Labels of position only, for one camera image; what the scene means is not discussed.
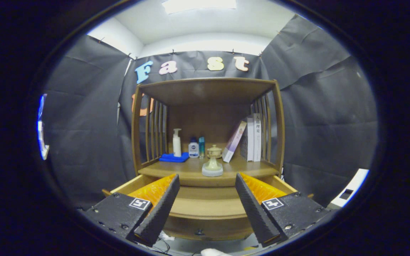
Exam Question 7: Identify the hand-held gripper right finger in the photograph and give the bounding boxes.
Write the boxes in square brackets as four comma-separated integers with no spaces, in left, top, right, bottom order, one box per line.
[235,172,333,248]

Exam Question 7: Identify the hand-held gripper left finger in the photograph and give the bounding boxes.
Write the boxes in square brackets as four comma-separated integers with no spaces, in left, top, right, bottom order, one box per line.
[83,173,180,247]

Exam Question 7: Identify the wooden drawer with black knob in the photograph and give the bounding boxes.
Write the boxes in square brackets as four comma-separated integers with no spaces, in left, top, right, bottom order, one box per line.
[102,174,314,241]

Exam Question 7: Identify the pale green ceramic vessel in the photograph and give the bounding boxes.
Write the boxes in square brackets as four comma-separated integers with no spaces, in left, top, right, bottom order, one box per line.
[201,157,224,177]

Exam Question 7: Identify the wooden countertop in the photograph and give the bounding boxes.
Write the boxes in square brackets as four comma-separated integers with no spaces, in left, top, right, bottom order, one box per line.
[138,156,279,188]

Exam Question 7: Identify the wooden cabinet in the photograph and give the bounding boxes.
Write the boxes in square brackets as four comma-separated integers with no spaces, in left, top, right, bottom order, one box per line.
[102,78,314,241]

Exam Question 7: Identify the blue folded cloth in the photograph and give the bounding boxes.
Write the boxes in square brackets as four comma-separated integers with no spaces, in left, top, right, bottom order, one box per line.
[159,153,190,163]

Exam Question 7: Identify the white crumpled object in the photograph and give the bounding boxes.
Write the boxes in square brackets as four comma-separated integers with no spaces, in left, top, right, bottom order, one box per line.
[201,248,232,256]

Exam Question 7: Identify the white pump bottle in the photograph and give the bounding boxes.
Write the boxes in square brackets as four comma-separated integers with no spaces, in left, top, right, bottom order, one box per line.
[173,128,182,158]

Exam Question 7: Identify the white lotion bottle blue cap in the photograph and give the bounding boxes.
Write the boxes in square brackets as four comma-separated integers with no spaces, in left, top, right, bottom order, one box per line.
[188,137,199,158]

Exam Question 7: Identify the purple and white book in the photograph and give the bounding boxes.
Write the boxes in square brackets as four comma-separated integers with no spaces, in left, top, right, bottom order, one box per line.
[222,121,247,163]

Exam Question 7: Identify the white book with black print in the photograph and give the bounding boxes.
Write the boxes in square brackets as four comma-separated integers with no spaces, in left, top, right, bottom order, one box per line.
[253,113,262,162]

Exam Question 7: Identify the plain white book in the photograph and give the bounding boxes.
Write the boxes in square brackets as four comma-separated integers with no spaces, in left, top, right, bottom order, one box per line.
[247,117,254,162]

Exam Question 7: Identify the beige lidded tea cup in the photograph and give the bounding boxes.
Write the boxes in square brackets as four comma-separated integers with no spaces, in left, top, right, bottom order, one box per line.
[207,144,222,159]

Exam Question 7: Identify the white appliance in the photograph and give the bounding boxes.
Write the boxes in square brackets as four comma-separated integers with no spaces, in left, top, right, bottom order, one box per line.
[328,169,370,209]

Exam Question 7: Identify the ceiling light panel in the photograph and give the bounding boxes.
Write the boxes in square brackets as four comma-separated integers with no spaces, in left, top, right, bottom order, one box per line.
[162,0,237,15]

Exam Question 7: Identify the black cable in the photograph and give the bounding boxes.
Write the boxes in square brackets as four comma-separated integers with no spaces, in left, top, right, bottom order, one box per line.
[153,238,172,255]

